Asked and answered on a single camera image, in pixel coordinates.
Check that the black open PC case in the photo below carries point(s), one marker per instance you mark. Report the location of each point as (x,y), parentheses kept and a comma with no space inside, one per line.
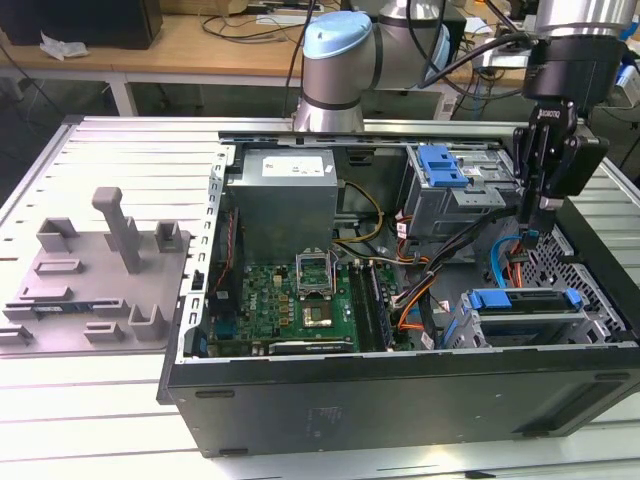
(400,410)

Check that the blue plastic drive latch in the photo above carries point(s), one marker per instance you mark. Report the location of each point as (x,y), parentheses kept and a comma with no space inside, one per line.
(437,167)

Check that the silver power supply unit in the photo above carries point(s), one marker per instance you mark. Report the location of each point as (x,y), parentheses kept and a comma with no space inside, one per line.
(285,210)

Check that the large black box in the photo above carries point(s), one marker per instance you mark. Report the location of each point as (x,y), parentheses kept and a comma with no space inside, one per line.
(100,25)

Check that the black graphics card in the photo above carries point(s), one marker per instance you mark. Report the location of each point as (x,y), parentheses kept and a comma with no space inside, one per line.
(310,347)

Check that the white crumpled plastic bag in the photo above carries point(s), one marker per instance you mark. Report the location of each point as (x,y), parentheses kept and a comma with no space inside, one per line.
(62,47)

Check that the blue RAM stick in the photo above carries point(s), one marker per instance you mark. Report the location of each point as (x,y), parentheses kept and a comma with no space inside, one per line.
(50,308)

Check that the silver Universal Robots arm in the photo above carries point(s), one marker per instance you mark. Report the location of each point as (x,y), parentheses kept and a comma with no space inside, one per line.
(340,65)

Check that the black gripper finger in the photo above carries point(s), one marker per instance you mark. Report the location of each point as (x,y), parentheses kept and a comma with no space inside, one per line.
(550,212)
(521,155)

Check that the CPU socket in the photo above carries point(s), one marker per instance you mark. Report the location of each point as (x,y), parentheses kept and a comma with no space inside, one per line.
(317,315)

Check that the black upright box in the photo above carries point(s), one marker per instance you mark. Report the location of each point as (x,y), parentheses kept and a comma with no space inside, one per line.
(457,35)

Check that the wooden desk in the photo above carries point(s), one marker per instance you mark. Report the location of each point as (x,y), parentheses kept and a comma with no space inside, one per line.
(200,55)

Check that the silver disk bay cage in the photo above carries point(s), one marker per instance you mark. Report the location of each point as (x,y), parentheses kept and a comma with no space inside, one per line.
(587,325)

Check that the silver optical drive cage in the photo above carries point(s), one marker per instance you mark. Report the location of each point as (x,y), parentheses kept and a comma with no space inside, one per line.
(450,210)

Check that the green motherboard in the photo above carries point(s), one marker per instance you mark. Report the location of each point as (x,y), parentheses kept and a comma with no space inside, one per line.
(265,295)

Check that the grey plastic parts rack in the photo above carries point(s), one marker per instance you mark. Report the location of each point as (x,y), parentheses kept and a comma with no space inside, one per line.
(100,280)

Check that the hard disk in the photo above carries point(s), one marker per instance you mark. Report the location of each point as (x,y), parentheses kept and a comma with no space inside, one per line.
(490,299)

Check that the RAM stick in slot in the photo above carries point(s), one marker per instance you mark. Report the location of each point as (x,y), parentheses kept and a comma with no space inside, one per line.
(380,310)

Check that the white wrist camera black mount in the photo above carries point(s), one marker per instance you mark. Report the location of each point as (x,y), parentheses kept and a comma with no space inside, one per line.
(582,167)

